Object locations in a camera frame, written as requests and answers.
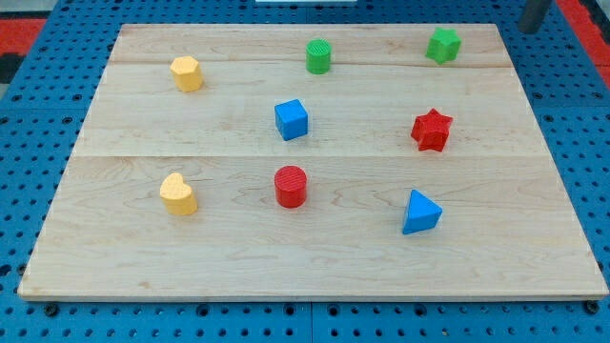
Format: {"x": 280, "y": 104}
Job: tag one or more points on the wooden board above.
{"x": 508, "y": 231}

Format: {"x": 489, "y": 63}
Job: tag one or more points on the yellow heart block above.
{"x": 177, "y": 196}

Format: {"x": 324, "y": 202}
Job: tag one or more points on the yellow hexagon block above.
{"x": 187, "y": 74}

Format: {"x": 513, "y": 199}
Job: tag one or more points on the grey cylindrical robot tool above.
{"x": 532, "y": 16}

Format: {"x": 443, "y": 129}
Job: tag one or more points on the blue triangle block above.
{"x": 421, "y": 213}

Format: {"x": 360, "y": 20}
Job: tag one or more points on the red cylinder block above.
{"x": 290, "y": 184}

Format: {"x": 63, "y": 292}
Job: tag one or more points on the red star block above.
{"x": 432, "y": 130}

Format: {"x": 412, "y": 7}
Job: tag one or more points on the green star block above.
{"x": 443, "y": 46}

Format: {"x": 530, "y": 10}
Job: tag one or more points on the green cylinder block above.
{"x": 318, "y": 56}

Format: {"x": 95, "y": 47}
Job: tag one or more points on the blue cube block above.
{"x": 291, "y": 119}

